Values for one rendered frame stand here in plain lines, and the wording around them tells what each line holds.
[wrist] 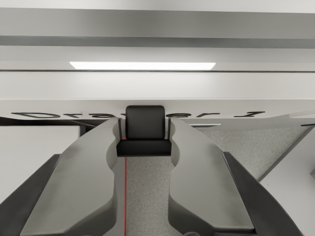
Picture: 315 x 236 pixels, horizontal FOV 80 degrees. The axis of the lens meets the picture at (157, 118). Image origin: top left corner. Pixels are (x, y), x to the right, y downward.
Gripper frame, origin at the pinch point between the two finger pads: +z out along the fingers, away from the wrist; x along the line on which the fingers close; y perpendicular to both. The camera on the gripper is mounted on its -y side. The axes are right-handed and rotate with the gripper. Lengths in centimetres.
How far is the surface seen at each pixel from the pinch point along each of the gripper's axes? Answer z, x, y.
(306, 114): 6.1, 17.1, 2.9
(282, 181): 58, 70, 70
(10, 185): 8.3, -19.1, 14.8
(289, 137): 74, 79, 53
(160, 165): 66, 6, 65
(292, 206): 51, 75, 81
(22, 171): 9.3, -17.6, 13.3
